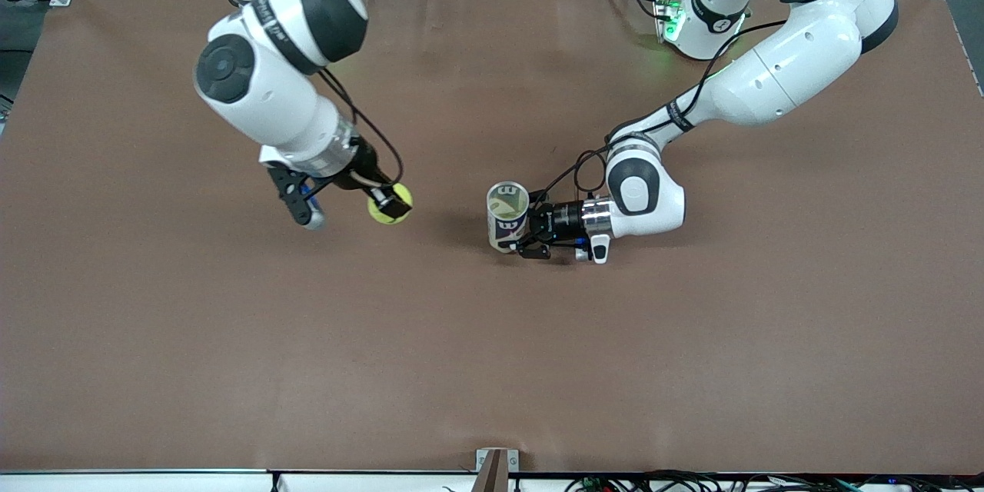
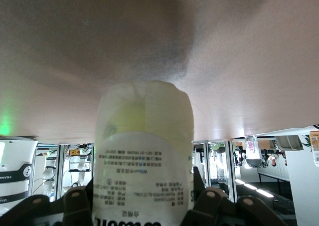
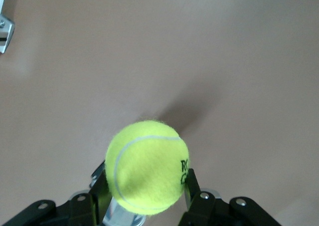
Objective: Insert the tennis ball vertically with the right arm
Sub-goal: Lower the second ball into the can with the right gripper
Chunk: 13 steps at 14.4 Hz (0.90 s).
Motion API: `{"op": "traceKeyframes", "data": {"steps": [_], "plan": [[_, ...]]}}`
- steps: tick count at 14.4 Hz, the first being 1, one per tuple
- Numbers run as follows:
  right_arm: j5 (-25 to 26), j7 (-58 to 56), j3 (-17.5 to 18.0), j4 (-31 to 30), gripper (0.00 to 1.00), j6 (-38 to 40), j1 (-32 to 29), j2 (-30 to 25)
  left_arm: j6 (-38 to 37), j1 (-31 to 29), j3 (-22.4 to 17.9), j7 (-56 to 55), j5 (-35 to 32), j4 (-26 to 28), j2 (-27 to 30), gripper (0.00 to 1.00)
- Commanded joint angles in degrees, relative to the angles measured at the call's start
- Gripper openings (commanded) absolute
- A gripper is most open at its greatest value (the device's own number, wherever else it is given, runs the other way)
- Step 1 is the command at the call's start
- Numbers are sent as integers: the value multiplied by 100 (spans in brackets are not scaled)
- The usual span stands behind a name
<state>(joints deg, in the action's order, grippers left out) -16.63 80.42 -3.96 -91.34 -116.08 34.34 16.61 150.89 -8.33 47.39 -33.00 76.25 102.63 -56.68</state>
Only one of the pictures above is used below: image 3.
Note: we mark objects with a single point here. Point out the silver metal table bracket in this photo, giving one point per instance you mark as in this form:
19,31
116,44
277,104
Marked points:
6,31

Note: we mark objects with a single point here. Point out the yellow tennis ball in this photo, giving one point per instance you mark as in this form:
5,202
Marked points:
147,166

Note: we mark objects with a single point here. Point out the brown table cover sheet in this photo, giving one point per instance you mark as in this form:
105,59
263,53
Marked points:
174,61

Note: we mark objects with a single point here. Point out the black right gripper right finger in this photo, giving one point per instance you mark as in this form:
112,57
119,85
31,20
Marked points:
209,211

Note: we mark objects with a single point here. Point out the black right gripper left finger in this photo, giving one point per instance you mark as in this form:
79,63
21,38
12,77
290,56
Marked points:
82,211

